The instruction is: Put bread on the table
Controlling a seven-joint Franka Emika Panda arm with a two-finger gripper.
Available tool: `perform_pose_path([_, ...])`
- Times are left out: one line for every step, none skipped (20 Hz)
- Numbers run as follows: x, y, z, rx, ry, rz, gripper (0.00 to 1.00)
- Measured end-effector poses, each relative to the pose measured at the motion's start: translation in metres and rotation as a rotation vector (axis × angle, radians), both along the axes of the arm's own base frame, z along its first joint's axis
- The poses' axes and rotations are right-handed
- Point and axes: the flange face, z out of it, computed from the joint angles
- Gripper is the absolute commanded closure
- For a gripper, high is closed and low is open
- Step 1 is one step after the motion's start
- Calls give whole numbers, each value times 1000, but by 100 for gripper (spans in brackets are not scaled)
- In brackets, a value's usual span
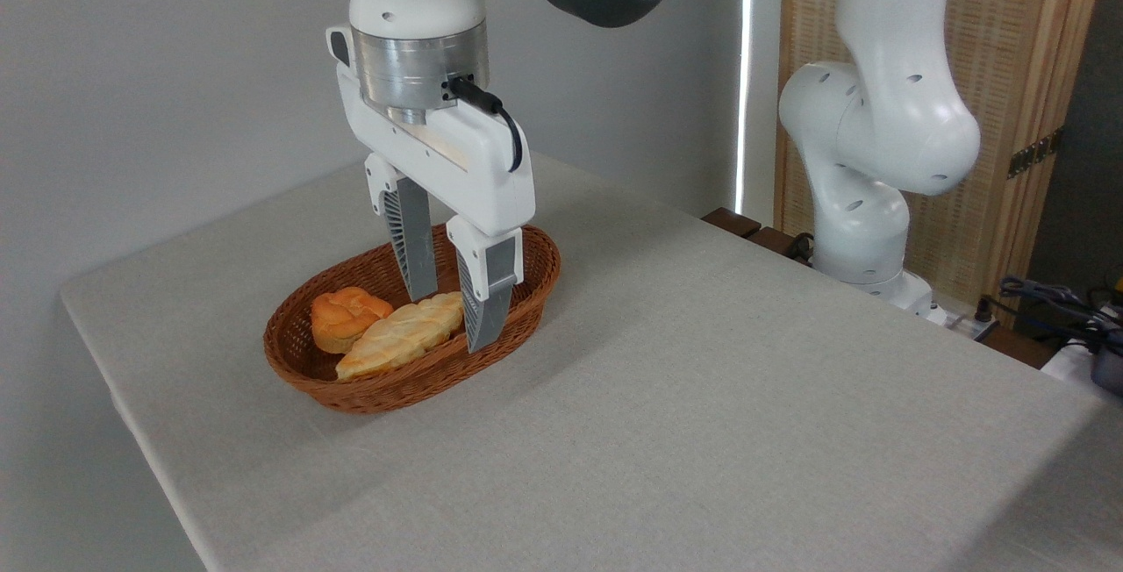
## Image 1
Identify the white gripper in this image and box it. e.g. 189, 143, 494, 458
326, 25, 536, 354

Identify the pale long braided bread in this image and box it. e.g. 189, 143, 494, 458
335, 291, 466, 383

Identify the orange round bread bun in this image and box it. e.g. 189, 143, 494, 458
311, 286, 395, 354

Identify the brown wicker oval basket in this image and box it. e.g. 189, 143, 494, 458
263, 224, 562, 416

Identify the grey tablecloth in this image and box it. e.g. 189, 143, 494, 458
60, 151, 1123, 572

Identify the white power strip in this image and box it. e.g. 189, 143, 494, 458
930, 304, 1001, 342

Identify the metal screen hinge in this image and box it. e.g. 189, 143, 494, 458
1007, 127, 1065, 180

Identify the woven wooden folding screen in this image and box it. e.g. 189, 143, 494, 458
772, 0, 1111, 318

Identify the grey box device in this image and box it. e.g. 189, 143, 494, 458
1091, 344, 1123, 397

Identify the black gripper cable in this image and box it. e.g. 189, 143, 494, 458
447, 76, 524, 174

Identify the black blue cable bundle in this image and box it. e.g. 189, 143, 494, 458
998, 276, 1123, 354

